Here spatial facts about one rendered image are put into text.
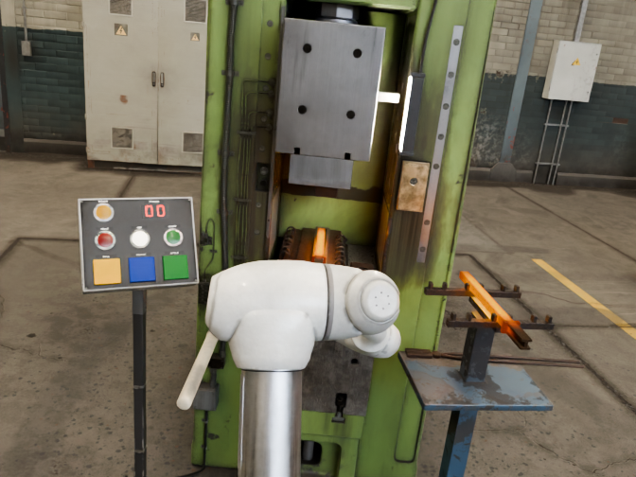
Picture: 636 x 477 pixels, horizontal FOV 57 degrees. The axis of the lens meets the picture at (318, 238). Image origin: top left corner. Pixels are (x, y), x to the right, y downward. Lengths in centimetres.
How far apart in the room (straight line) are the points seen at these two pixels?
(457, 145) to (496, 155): 665
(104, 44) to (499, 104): 505
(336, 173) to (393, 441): 115
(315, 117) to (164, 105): 536
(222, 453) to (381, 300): 174
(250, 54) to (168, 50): 510
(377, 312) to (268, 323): 17
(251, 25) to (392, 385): 140
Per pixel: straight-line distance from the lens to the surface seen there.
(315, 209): 241
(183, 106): 712
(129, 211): 189
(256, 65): 200
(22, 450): 286
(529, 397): 194
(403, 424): 247
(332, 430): 223
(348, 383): 211
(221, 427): 251
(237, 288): 94
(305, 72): 184
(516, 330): 166
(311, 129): 186
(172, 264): 187
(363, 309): 93
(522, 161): 889
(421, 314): 223
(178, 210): 191
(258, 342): 93
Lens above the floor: 173
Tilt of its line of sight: 19 degrees down
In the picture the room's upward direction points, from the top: 6 degrees clockwise
